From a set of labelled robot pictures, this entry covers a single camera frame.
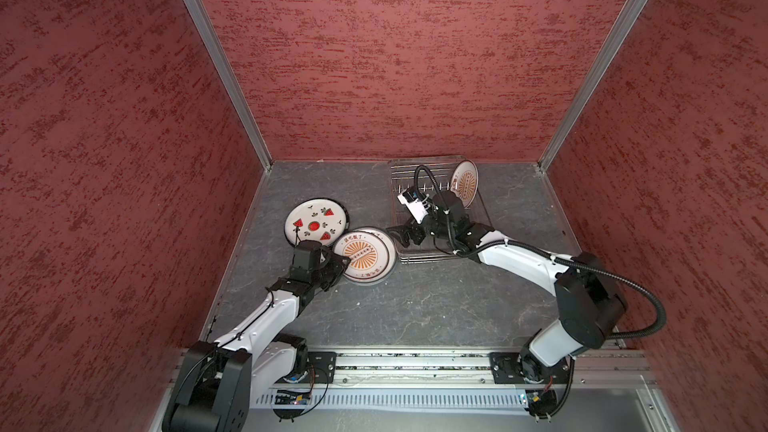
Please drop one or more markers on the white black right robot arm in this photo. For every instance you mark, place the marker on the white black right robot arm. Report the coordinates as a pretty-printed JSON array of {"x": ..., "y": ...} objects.
[{"x": 589, "y": 304}]

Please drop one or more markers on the aluminium corner post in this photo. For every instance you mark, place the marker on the aluminium corner post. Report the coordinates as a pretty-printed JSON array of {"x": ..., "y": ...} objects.
[
  {"x": 217, "y": 54},
  {"x": 620, "y": 30}
]

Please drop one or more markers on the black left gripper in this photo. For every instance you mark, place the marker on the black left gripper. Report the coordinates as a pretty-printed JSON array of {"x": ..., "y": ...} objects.
[{"x": 339, "y": 267}]

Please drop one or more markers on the base circuit board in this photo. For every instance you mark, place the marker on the base circuit board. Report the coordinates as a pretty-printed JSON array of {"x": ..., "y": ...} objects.
[
  {"x": 540, "y": 405},
  {"x": 289, "y": 405}
]

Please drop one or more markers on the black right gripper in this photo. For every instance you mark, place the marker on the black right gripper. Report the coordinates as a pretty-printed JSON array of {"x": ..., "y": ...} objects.
[{"x": 403, "y": 231}]

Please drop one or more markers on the aluminium corner post right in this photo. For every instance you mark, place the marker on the aluminium corner post right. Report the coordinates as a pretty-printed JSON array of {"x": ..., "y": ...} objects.
[{"x": 620, "y": 30}]

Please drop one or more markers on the aluminium corner post left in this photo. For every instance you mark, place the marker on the aluminium corner post left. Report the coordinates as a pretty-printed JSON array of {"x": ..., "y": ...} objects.
[{"x": 217, "y": 54}]

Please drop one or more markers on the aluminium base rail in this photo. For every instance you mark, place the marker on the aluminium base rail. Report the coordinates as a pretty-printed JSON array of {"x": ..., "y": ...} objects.
[{"x": 461, "y": 379}]

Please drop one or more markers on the orange sunburst green rim plate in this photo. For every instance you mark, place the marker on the orange sunburst green rim plate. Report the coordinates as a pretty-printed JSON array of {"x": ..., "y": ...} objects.
[{"x": 465, "y": 182}]

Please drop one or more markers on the right base circuit board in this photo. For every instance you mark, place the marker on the right base circuit board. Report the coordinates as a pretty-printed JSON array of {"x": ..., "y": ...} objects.
[{"x": 540, "y": 405}]

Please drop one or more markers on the plain white plate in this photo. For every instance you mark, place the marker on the plain white plate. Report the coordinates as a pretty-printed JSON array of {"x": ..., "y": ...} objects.
[{"x": 318, "y": 219}]

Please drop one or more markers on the left base circuit board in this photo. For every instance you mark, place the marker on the left base circuit board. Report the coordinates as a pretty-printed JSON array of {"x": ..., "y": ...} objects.
[{"x": 289, "y": 405}]

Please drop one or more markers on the metal wire dish rack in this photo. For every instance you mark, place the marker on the metal wire dish rack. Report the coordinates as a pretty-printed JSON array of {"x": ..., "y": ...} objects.
[{"x": 458, "y": 227}]

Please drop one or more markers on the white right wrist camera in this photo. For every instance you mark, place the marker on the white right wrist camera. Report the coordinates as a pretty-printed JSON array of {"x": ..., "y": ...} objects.
[{"x": 417, "y": 203}]

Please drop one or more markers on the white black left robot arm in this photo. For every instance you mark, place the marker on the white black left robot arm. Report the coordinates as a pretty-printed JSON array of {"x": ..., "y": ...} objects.
[{"x": 218, "y": 379}]

